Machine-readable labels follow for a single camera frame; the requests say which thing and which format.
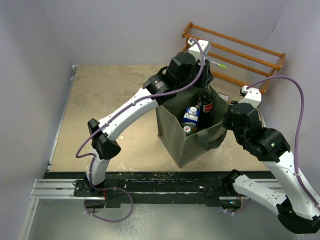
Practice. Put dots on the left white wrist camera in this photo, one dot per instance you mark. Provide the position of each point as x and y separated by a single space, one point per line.
194 49

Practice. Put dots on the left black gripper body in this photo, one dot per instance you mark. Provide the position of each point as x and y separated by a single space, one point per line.
201 82

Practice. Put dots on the green bottle white cap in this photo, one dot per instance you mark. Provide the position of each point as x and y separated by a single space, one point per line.
188 130

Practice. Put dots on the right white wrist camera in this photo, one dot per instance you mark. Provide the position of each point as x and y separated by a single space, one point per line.
251 96

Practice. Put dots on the small red white packet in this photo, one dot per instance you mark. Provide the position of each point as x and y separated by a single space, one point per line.
223 96

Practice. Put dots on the wooden shelf rack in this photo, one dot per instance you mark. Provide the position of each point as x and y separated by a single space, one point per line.
243 60

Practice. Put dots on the blue white beverage carton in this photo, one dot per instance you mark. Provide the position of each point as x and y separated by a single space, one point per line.
191 117

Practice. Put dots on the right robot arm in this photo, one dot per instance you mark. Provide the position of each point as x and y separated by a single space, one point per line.
297 207

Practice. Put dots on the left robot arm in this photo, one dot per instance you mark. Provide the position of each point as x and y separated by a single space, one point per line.
185 70

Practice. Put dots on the green canvas bag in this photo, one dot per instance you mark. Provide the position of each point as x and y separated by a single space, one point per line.
186 148

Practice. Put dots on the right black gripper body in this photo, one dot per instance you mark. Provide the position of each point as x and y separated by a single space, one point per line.
227 122

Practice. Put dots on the green marker pen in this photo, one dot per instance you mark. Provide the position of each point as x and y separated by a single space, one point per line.
218 64

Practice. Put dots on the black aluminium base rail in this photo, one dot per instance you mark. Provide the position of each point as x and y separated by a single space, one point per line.
139 187

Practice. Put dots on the glass cola bottle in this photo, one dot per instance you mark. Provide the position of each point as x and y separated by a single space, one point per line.
205 106

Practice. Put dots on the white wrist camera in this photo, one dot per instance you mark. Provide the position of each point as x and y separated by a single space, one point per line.
251 96
194 49

